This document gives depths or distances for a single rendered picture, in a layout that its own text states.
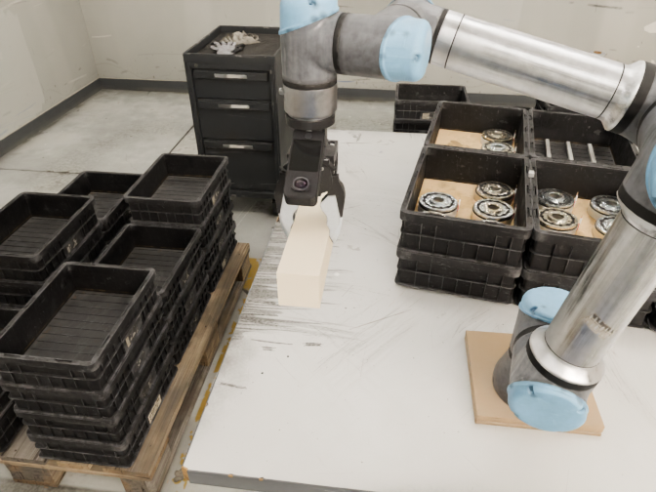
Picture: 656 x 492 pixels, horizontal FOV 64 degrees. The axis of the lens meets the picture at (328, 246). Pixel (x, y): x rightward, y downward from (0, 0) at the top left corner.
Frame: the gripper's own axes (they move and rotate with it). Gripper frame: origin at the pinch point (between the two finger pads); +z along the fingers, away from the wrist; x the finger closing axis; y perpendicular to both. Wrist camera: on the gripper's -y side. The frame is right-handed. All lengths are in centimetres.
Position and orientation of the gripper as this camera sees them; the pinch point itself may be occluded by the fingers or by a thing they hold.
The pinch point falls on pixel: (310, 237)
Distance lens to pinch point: 83.9
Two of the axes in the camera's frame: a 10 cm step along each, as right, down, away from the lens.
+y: 1.3, -5.7, 8.1
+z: 0.0, 8.2, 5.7
